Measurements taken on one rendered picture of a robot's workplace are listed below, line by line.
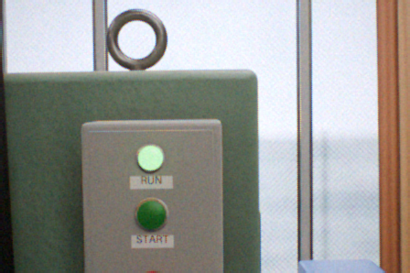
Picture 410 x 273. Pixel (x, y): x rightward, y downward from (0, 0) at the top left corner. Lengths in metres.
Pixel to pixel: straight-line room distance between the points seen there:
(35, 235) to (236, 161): 0.17
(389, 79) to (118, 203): 1.45
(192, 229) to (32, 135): 0.16
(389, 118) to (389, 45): 0.20
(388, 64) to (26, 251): 1.44
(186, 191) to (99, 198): 0.06
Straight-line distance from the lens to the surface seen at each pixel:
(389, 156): 1.85
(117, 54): 0.63
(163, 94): 0.52
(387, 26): 1.87
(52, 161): 0.53
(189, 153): 0.45
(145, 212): 0.45
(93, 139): 0.46
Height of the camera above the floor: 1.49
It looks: 3 degrees down
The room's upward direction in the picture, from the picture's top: 1 degrees counter-clockwise
